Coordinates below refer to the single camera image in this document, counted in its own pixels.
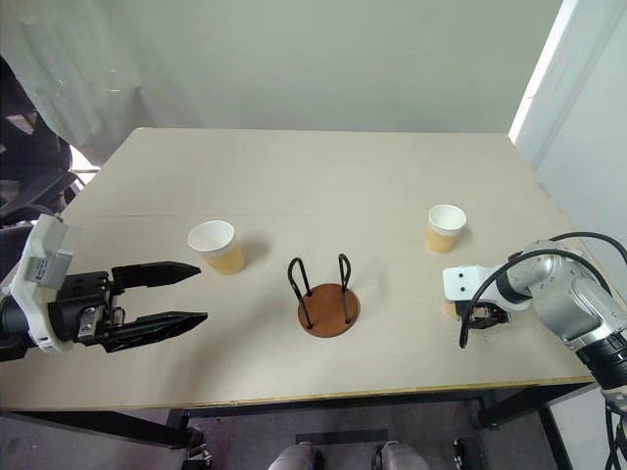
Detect black metal table frame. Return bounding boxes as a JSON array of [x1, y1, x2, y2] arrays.
[[0, 380, 609, 470]]

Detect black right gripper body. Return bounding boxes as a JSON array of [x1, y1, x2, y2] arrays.
[[455, 301, 513, 331]]

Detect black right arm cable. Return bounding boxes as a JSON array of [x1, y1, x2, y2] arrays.
[[458, 231, 627, 350]]

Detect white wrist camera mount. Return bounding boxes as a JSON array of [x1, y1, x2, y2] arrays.
[[442, 264, 531, 313], [8, 213, 82, 354]]

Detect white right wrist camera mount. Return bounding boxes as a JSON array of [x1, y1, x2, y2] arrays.
[[442, 264, 531, 313]]

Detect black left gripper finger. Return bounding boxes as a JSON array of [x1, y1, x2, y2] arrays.
[[104, 310, 210, 354], [111, 260, 203, 295]]

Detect black office chair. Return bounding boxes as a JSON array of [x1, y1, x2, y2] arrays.
[[0, 53, 102, 295]]

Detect tan paper cup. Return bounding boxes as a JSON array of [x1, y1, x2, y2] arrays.
[[424, 204, 467, 256], [187, 220, 246, 277]]

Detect grey rounded shape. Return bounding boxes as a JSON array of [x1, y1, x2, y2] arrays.
[[267, 441, 323, 470], [373, 440, 418, 470]]

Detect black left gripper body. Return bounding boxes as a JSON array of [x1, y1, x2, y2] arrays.
[[47, 270, 124, 347]]

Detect black thin stand legs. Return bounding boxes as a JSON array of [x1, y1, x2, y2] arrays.
[[603, 399, 627, 470]]

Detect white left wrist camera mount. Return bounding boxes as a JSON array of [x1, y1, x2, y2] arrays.
[[8, 213, 82, 354]]

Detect translucent plastic curtain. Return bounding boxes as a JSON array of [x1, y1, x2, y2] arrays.
[[0, 0, 144, 170]]

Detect black floor mat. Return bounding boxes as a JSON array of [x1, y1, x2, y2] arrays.
[[295, 429, 389, 447]]

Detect wire cup holder wooden base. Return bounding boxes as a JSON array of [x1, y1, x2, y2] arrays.
[[286, 253, 362, 340]]

